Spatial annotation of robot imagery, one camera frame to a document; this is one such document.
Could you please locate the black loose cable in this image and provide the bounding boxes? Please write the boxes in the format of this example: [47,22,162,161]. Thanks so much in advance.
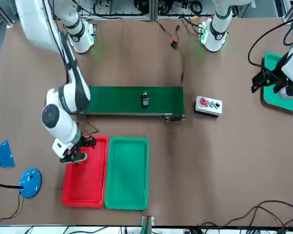
[201,200,293,229]

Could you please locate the aluminium frame post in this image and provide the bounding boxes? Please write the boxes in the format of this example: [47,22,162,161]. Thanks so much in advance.
[141,215,155,234]

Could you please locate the black red thin cable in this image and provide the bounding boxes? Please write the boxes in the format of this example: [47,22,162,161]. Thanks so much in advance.
[154,20,173,41]

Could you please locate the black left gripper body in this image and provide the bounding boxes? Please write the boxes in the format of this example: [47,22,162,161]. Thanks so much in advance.
[268,72,290,95]

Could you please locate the red plastic tray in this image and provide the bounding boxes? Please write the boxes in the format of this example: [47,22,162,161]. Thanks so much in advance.
[62,135,110,208]

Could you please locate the aluminium frame upright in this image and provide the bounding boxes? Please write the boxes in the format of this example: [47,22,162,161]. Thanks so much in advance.
[148,0,159,21]

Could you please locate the blue desk lamp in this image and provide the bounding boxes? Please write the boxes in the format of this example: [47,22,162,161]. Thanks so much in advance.
[0,139,42,198]

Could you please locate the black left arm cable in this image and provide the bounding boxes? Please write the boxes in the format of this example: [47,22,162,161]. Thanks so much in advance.
[248,18,293,73]

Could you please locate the green plastic tray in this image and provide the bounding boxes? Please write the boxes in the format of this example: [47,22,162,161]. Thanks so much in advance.
[104,137,149,211]
[263,52,293,113]

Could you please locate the green-capped push button part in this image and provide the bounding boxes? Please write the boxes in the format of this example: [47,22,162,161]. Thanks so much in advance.
[141,91,150,108]

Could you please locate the grey control box with buttons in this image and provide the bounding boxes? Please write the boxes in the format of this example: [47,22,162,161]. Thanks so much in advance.
[194,95,223,118]

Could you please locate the black lamp power cable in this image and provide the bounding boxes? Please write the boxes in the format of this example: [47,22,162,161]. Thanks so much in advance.
[0,192,25,226]

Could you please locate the green conveyor belt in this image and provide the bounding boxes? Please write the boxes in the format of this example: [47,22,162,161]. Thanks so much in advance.
[84,85,186,122]

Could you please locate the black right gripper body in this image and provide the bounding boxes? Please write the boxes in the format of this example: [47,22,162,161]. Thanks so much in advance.
[70,141,86,156]

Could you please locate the black red conveyor power cable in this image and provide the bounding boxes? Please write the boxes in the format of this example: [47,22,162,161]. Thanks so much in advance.
[175,46,186,83]

